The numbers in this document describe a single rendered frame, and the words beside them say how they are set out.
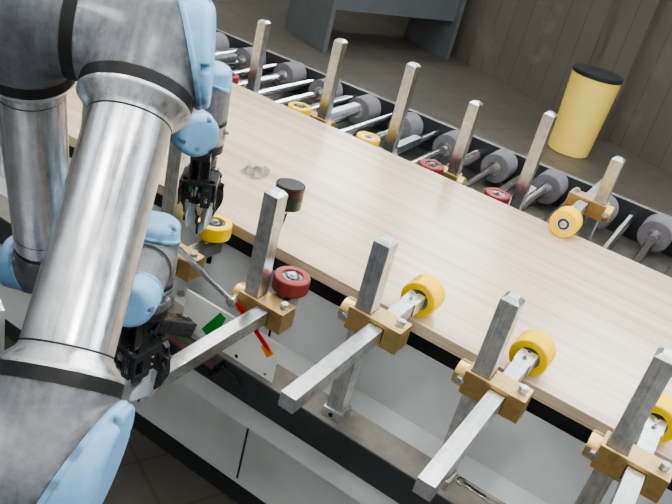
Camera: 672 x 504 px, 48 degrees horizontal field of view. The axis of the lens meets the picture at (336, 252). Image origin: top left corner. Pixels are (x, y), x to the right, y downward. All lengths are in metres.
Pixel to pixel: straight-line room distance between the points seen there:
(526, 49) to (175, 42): 6.81
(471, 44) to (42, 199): 7.21
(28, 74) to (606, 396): 1.20
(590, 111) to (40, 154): 5.31
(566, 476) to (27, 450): 1.22
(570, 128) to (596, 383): 4.53
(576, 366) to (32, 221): 1.11
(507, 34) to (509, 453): 6.27
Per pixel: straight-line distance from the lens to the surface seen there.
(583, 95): 5.97
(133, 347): 1.24
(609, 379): 1.66
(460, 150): 2.45
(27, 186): 0.97
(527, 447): 1.68
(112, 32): 0.79
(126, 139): 0.75
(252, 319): 1.52
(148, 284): 1.05
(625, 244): 2.85
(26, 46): 0.83
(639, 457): 1.37
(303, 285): 1.58
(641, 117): 6.71
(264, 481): 2.16
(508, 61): 7.64
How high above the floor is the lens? 1.73
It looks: 28 degrees down
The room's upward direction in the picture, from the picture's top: 15 degrees clockwise
